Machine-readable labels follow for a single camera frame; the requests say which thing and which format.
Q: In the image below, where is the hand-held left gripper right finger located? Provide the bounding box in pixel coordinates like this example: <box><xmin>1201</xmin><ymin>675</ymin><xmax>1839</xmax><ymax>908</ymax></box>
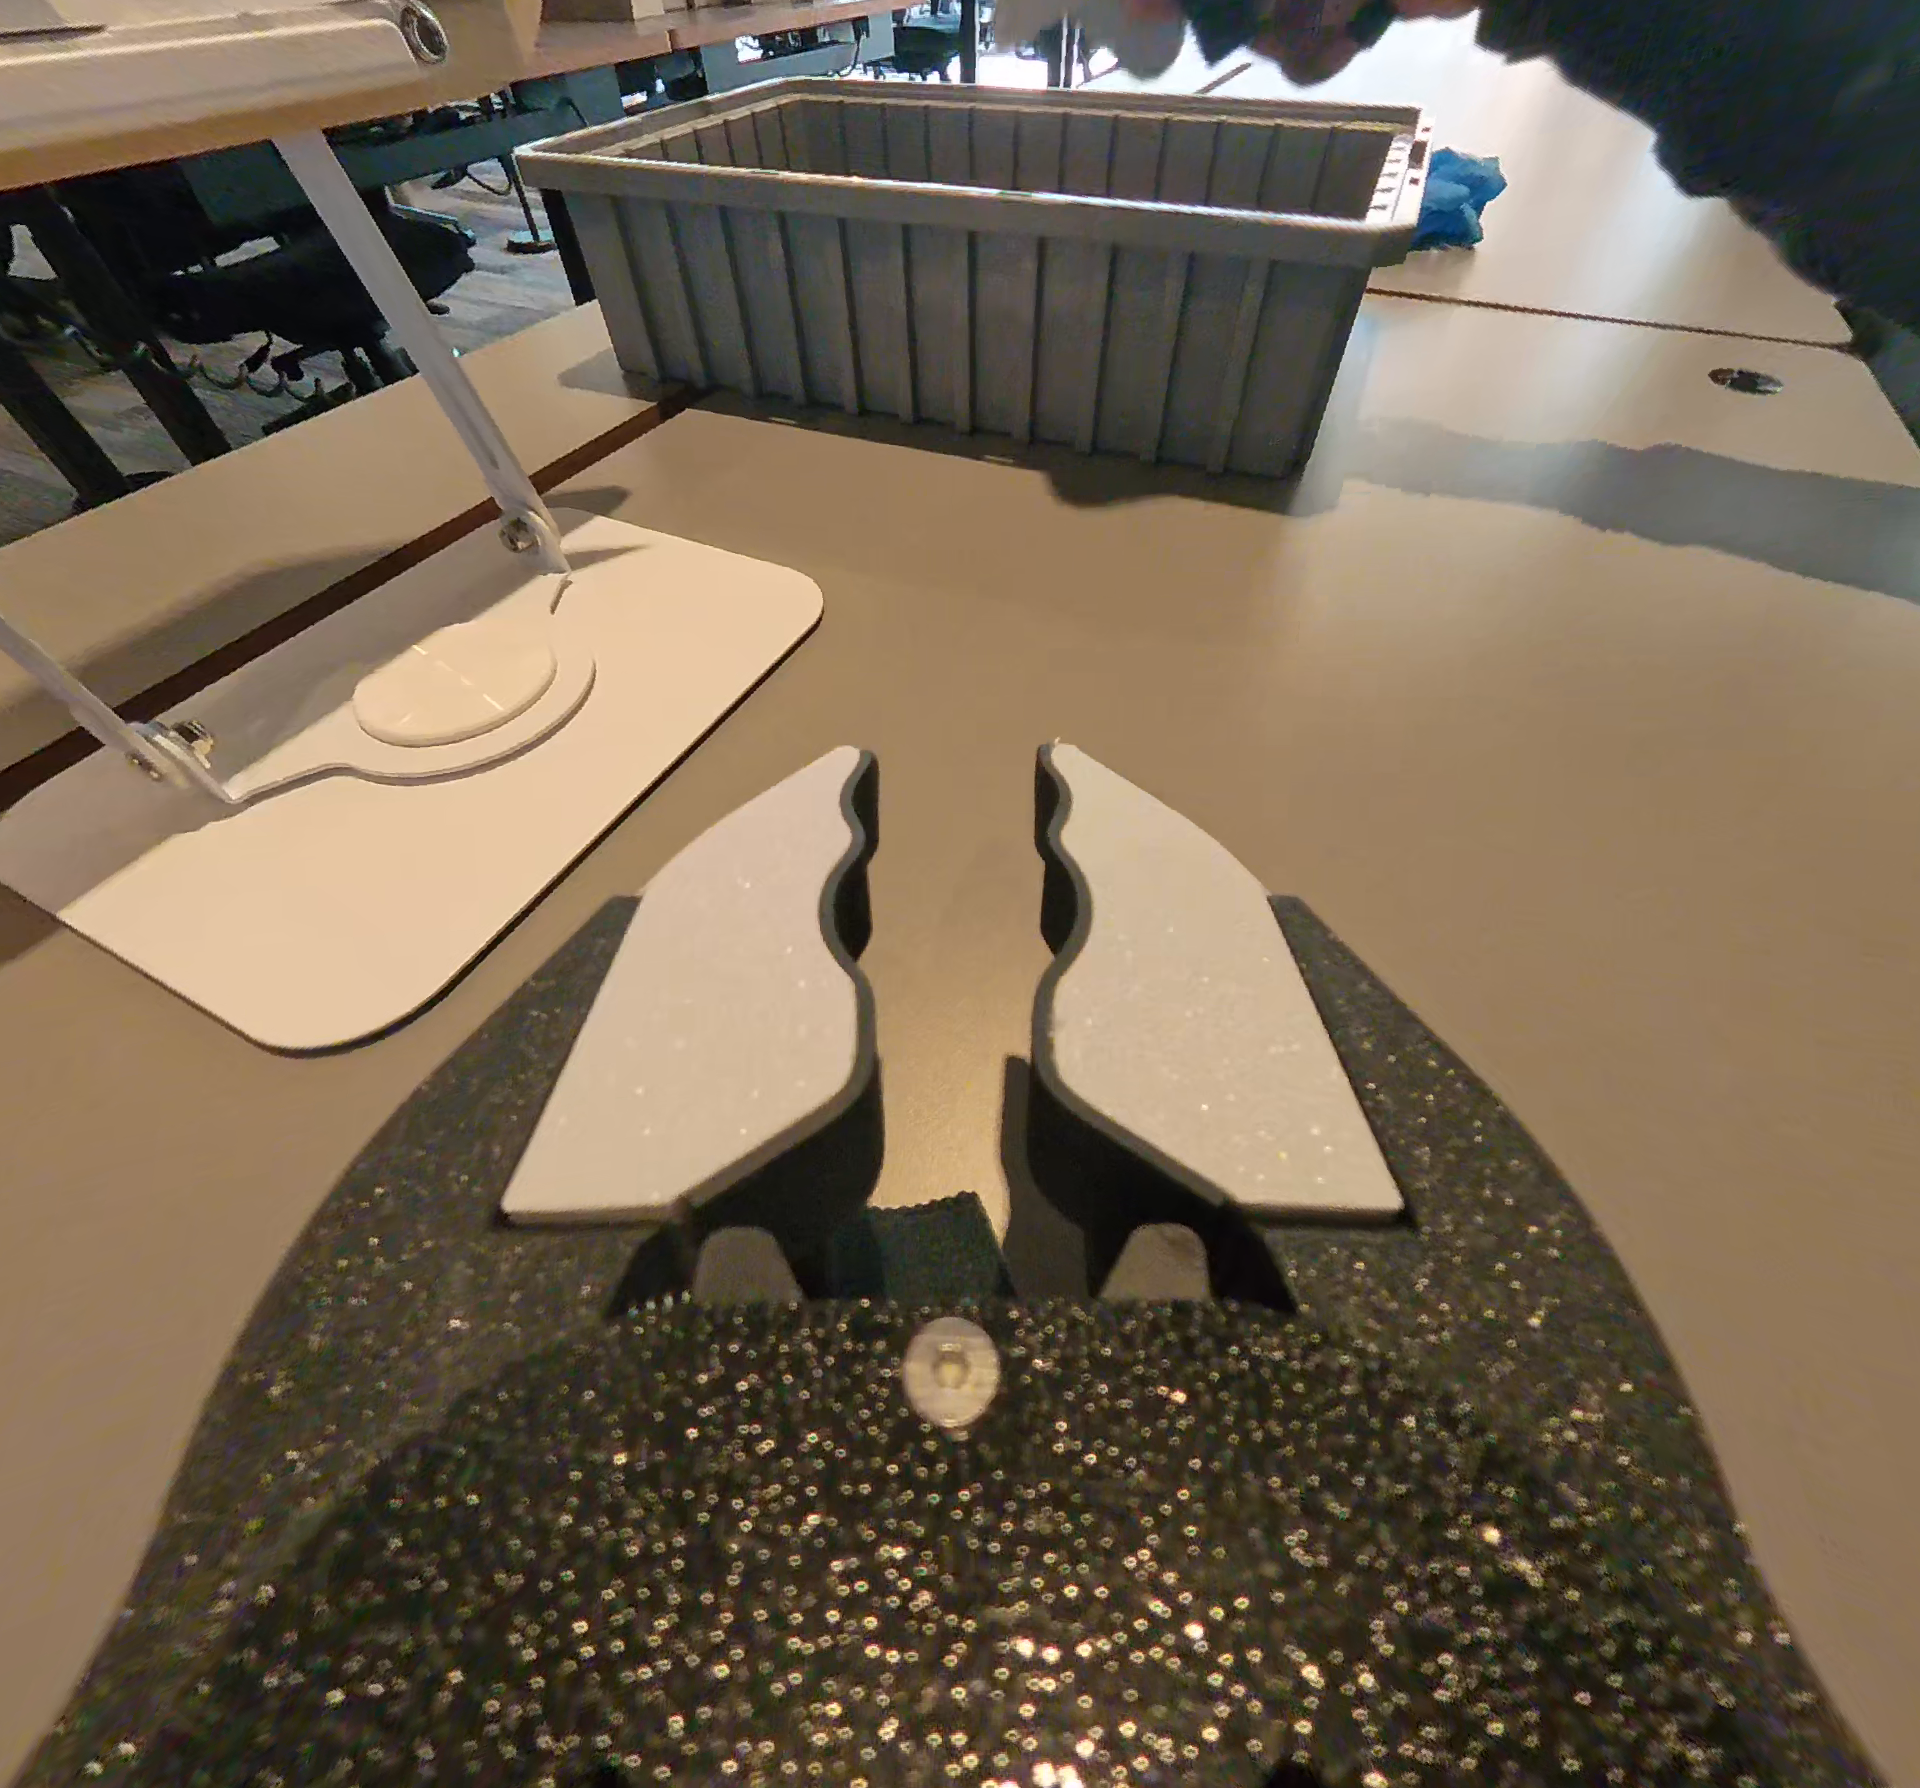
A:
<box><xmin>1033</xmin><ymin>742</ymin><xmax>1410</xmax><ymax>1288</ymax></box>

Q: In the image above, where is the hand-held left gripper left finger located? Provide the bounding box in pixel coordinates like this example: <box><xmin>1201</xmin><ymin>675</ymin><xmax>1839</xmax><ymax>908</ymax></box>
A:
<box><xmin>499</xmin><ymin>745</ymin><xmax>889</xmax><ymax>1272</ymax></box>

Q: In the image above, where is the person's right forearm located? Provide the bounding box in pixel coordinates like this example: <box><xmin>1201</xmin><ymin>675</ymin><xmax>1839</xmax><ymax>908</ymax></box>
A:
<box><xmin>1478</xmin><ymin>0</ymin><xmax>1920</xmax><ymax>365</ymax></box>

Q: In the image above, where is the wooden top office desk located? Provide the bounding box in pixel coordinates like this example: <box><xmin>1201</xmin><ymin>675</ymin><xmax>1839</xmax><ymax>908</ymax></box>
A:
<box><xmin>532</xmin><ymin>0</ymin><xmax>931</xmax><ymax>94</ymax></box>

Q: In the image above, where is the white instruction board stand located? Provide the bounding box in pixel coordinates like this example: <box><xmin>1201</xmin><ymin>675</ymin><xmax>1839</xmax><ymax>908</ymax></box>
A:
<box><xmin>0</xmin><ymin>0</ymin><xmax>827</xmax><ymax>1055</ymax></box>

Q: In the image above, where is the blue crumpled glove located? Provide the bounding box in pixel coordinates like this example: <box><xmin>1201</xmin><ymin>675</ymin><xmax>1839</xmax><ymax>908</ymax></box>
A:
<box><xmin>1410</xmin><ymin>144</ymin><xmax>1506</xmax><ymax>252</ymax></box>

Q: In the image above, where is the black swivel chair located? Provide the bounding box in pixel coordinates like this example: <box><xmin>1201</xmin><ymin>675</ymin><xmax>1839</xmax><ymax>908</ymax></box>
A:
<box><xmin>142</xmin><ymin>144</ymin><xmax>479</xmax><ymax>390</ymax></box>

